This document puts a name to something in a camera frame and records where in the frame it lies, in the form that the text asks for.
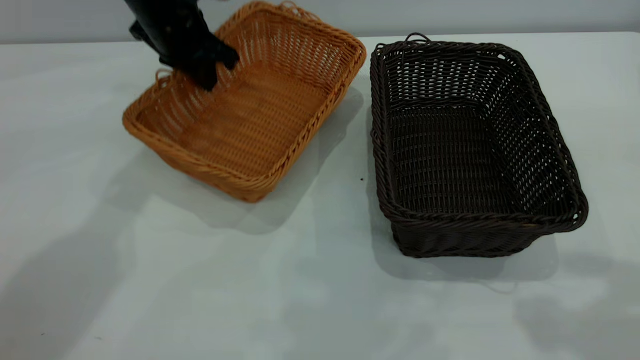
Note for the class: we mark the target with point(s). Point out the light brown wicker basket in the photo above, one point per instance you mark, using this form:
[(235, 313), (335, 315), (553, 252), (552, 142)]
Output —
[(260, 120)]

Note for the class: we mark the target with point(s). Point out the dark brown wicker basket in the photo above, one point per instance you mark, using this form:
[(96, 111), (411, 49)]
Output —
[(450, 160)]

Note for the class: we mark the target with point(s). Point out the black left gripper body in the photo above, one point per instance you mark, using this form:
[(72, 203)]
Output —
[(172, 30)]

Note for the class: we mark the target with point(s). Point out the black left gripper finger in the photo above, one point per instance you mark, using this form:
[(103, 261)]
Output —
[(227, 56), (207, 77)]

